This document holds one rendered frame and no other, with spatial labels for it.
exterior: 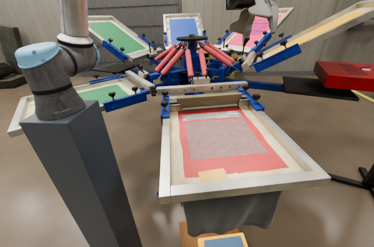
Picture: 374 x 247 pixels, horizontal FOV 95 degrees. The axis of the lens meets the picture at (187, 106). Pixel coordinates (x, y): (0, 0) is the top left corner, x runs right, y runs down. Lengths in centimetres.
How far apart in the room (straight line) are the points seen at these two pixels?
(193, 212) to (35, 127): 69
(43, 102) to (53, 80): 8
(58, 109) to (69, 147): 14
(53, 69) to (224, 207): 84
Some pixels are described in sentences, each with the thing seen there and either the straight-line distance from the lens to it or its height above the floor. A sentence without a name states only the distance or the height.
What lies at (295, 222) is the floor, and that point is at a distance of 188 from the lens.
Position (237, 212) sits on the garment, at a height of 70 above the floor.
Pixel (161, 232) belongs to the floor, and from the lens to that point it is 168.
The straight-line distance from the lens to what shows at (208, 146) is 82.
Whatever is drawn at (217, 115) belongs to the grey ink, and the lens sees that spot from 105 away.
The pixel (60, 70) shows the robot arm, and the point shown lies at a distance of 71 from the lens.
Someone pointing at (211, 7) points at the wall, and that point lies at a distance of 481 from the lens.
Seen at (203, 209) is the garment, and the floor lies 75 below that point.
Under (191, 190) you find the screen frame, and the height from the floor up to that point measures 99.
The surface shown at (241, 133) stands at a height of 96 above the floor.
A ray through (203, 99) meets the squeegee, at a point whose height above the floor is 104.
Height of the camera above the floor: 149
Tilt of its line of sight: 27 degrees down
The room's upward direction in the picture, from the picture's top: 2 degrees counter-clockwise
